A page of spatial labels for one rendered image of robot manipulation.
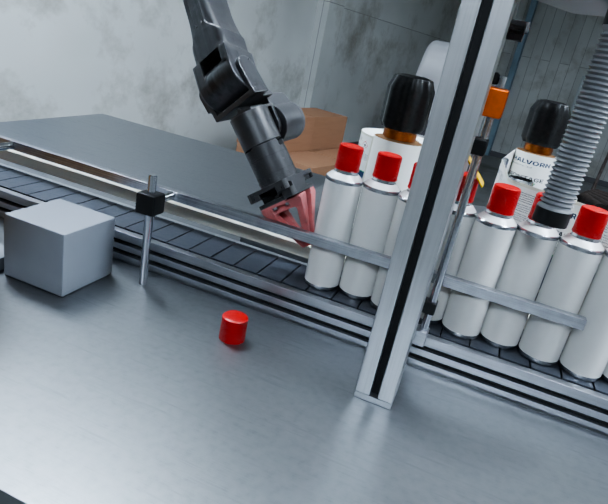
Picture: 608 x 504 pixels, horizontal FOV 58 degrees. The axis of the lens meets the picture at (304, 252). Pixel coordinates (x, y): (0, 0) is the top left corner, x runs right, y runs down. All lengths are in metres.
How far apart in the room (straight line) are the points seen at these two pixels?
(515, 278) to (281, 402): 0.33
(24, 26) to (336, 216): 2.96
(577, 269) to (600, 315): 0.06
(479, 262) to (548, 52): 8.66
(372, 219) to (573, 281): 0.26
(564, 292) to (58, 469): 0.58
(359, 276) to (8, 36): 2.95
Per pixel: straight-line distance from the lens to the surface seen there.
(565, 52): 9.30
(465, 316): 0.75
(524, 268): 0.74
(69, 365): 0.66
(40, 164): 1.09
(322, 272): 0.77
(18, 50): 3.54
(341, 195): 0.74
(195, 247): 0.85
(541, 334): 0.76
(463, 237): 0.74
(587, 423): 0.79
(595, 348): 0.77
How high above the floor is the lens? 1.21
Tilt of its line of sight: 21 degrees down
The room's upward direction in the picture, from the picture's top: 12 degrees clockwise
